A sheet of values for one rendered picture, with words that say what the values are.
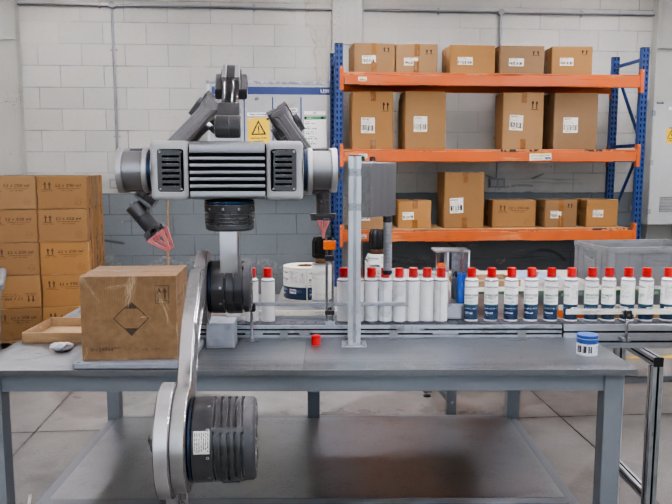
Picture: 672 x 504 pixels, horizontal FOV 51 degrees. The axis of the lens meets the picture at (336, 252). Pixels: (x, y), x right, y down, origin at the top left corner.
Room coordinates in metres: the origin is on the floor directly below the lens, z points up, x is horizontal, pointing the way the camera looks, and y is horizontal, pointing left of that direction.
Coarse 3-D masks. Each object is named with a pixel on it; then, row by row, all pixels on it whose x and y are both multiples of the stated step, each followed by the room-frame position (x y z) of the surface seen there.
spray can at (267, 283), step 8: (264, 272) 2.58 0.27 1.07; (264, 280) 2.57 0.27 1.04; (272, 280) 2.58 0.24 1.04; (264, 288) 2.57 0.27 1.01; (272, 288) 2.58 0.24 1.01; (264, 296) 2.57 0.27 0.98; (272, 296) 2.58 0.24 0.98; (264, 312) 2.57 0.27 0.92; (272, 312) 2.58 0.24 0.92; (264, 320) 2.57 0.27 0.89; (272, 320) 2.58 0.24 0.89
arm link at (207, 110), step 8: (208, 96) 2.27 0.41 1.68; (200, 104) 2.32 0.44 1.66; (208, 104) 2.26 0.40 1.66; (216, 104) 2.28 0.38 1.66; (200, 112) 2.24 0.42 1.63; (208, 112) 2.25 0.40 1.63; (216, 112) 2.27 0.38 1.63; (192, 120) 2.21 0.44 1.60; (200, 120) 2.22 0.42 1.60; (208, 120) 2.26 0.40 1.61; (184, 128) 2.18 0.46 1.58; (192, 128) 2.20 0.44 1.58; (200, 128) 2.23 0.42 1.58; (176, 136) 2.16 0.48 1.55; (184, 136) 2.17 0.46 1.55; (192, 136) 2.20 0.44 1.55; (144, 192) 2.06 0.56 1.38
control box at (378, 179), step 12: (360, 168) 2.44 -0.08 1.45; (372, 168) 2.42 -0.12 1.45; (384, 168) 2.49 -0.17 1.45; (372, 180) 2.42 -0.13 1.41; (384, 180) 2.49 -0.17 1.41; (372, 192) 2.42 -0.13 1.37; (384, 192) 2.49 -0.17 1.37; (372, 204) 2.42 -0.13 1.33; (384, 204) 2.49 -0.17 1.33; (372, 216) 2.42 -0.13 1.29
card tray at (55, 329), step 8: (48, 320) 2.69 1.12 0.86; (56, 320) 2.72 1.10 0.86; (64, 320) 2.72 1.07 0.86; (72, 320) 2.72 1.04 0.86; (80, 320) 2.72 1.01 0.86; (32, 328) 2.54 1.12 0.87; (40, 328) 2.61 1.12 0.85; (48, 328) 2.68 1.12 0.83; (56, 328) 2.68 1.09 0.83; (64, 328) 2.68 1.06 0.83; (72, 328) 2.68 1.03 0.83; (80, 328) 2.68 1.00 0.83; (24, 336) 2.46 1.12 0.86; (32, 336) 2.46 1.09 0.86; (40, 336) 2.46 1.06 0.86; (48, 336) 2.46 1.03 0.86; (56, 336) 2.46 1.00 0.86; (64, 336) 2.46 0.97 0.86; (72, 336) 2.46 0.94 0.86; (80, 336) 2.46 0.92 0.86
